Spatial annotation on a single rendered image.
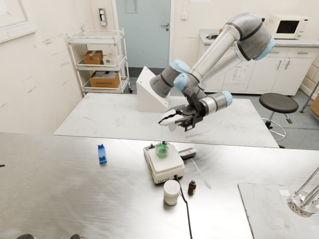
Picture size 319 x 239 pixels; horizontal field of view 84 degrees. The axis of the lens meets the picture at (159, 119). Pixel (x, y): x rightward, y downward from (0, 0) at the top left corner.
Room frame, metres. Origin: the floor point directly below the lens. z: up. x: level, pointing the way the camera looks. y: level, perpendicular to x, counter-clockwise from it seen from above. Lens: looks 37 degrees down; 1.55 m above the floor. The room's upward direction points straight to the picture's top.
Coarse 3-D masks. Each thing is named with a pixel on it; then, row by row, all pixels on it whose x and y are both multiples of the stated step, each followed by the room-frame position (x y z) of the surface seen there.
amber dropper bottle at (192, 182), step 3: (192, 180) 0.39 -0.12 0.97; (189, 183) 0.39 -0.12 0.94; (192, 183) 0.38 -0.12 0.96; (195, 183) 0.38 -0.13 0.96; (189, 186) 0.38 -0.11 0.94; (192, 186) 0.38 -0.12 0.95; (195, 186) 0.38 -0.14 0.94; (189, 189) 0.38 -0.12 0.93; (192, 189) 0.37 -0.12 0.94; (195, 189) 0.38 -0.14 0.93; (189, 192) 0.38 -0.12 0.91; (192, 192) 0.37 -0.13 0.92
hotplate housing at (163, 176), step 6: (144, 150) 0.56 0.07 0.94; (150, 162) 0.48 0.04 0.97; (150, 168) 0.47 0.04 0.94; (174, 168) 0.44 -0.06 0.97; (180, 168) 0.45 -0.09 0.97; (156, 174) 0.42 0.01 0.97; (162, 174) 0.42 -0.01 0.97; (168, 174) 0.43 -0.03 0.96; (174, 174) 0.44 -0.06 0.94; (180, 174) 0.45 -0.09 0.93; (156, 180) 0.41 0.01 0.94; (162, 180) 0.42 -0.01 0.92
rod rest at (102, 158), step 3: (102, 144) 0.61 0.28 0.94; (99, 147) 0.61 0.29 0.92; (102, 147) 0.61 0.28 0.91; (99, 150) 0.60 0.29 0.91; (102, 150) 0.60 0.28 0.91; (99, 153) 0.58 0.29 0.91; (102, 153) 0.58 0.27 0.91; (105, 153) 0.58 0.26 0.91; (99, 156) 0.53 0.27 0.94; (102, 156) 0.56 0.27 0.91; (105, 156) 0.56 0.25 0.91; (99, 159) 0.54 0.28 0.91; (102, 159) 0.53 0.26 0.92; (105, 159) 0.54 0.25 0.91; (99, 162) 0.52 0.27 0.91; (102, 162) 0.53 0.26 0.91
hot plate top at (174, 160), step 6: (150, 150) 0.52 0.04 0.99; (174, 150) 0.52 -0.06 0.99; (150, 156) 0.49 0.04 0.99; (174, 156) 0.49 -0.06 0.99; (156, 162) 0.46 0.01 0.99; (162, 162) 0.46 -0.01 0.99; (168, 162) 0.46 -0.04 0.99; (174, 162) 0.46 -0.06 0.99; (180, 162) 0.46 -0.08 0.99; (156, 168) 0.43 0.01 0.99; (162, 168) 0.43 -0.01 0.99; (168, 168) 0.43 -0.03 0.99
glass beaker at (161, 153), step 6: (156, 138) 0.52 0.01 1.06; (162, 138) 0.53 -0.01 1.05; (168, 138) 0.52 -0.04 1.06; (156, 144) 0.51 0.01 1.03; (162, 144) 0.53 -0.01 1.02; (168, 144) 0.51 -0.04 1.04; (156, 150) 0.48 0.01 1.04; (162, 150) 0.47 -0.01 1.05; (168, 150) 0.48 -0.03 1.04; (156, 156) 0.48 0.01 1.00; (162, 156) 0.47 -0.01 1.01; (168, 156) 0.48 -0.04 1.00
